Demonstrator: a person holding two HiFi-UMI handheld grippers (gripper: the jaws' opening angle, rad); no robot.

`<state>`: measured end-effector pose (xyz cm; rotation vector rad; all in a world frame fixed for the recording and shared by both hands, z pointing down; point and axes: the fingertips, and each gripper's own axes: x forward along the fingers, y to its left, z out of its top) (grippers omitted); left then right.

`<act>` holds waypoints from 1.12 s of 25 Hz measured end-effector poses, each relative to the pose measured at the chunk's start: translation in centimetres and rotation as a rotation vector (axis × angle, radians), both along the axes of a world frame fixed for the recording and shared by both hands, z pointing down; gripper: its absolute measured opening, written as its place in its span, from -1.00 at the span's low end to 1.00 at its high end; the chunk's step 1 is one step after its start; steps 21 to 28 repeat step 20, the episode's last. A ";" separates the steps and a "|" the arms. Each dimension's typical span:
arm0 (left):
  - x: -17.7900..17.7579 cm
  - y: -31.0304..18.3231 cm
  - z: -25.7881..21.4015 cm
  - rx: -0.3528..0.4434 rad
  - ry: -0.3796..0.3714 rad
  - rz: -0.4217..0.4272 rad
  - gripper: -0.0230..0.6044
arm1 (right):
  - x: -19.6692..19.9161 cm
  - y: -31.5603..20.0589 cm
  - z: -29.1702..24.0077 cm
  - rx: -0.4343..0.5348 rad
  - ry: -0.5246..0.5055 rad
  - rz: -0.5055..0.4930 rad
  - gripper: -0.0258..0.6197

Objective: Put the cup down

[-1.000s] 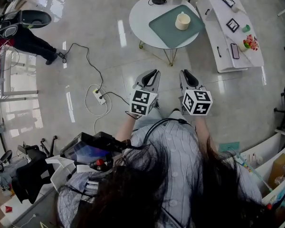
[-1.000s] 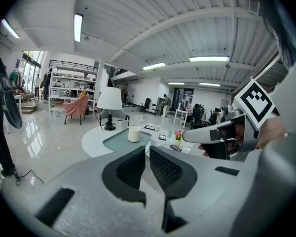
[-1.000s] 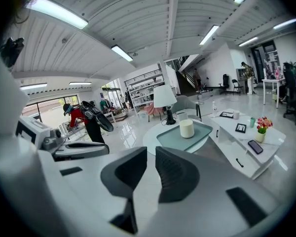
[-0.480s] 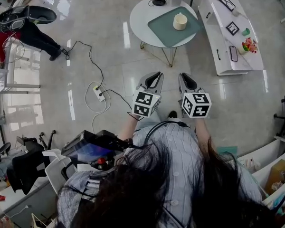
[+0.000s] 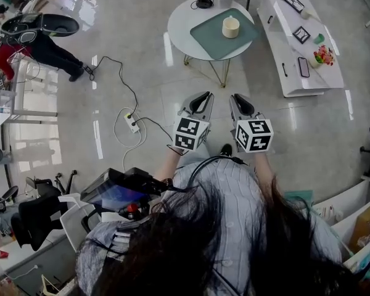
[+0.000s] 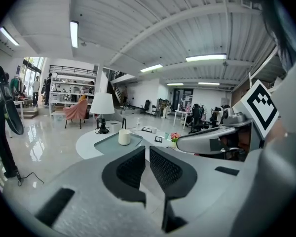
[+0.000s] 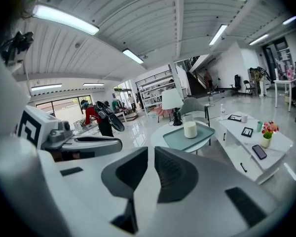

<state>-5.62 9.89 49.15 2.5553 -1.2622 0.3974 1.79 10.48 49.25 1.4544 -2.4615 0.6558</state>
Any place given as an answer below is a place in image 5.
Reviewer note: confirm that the person's light grey trousers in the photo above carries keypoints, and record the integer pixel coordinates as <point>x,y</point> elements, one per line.
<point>200,154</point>

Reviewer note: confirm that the colourful flowers in white pot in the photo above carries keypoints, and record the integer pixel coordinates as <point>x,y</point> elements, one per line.
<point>323,55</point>

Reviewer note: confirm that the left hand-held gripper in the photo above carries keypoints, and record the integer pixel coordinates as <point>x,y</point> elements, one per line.
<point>189,133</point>

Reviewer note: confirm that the person's right black shoe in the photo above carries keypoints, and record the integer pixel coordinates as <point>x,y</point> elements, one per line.
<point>226,150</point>

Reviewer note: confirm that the person's left forearm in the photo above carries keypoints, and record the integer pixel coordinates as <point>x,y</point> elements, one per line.
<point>166,165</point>

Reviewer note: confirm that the small green beaker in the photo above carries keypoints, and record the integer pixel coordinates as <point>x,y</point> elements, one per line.
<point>319,39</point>

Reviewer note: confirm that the white power strip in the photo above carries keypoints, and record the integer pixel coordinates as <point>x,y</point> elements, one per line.
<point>132,122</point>

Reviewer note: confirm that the round white side table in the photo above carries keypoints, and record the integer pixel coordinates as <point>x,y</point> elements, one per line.
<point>182,32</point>

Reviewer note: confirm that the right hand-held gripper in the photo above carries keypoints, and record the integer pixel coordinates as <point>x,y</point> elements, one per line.
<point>254,136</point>

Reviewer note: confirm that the black smartphone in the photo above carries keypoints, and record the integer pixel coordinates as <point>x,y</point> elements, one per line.
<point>303,67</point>

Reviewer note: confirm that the black picture frame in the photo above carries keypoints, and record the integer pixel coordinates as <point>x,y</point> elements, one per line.
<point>301,34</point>
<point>293,3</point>

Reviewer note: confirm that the person's striped grey shirt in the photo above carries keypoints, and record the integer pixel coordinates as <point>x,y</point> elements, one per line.
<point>231,196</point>

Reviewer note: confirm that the brown cardboard box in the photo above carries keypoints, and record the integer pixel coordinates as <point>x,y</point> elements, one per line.
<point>367,224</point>

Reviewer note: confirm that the white ceramic mug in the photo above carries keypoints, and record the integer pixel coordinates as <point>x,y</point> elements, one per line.
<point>306,13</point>

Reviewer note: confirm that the grey desk with white frame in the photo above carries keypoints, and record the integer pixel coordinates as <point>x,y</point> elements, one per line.
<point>34,254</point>

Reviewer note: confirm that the black monitor with blue screen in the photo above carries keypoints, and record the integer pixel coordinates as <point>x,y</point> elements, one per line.
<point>117,193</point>

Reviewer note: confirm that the person's right forearm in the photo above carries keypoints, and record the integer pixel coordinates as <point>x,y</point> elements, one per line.
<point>263,171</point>

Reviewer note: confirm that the cream clothes hanger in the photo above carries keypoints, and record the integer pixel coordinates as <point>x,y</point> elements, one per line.
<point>49,285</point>

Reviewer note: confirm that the white storage shelf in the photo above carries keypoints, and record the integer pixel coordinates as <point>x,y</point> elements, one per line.
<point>351,193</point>

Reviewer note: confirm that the white plastic chair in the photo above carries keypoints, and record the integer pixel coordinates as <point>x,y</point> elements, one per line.
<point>74,217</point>

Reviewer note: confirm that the white low cabinet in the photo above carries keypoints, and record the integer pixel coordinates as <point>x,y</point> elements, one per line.
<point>323,77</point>

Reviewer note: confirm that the cream ceramic mug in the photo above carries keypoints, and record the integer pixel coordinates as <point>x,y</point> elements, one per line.
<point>231,29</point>

